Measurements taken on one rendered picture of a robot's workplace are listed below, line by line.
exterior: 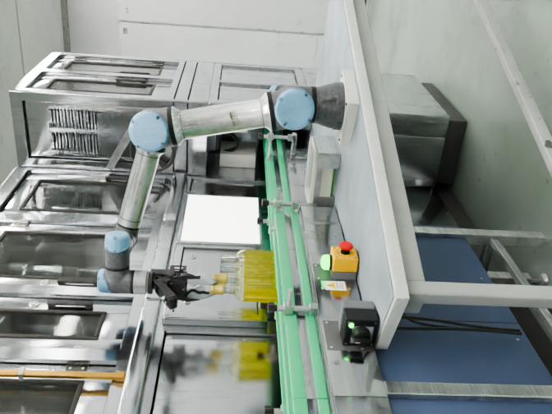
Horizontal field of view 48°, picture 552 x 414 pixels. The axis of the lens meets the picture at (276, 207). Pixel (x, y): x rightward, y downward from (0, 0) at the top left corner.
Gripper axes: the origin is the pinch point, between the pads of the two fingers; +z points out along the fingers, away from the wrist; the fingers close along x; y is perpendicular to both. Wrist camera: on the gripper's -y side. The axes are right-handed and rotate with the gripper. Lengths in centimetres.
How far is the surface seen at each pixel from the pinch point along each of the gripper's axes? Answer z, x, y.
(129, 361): -23.0, 12.7, -19.8
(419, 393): 48, -16, -59
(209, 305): -1.2, 12.6, 7.7
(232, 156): 5, 10, 127
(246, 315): 11.4, 11.9, 2.6
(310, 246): 29.6, -15.6, 2.5
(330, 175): 39, -25, 34
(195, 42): -30, 19, 390
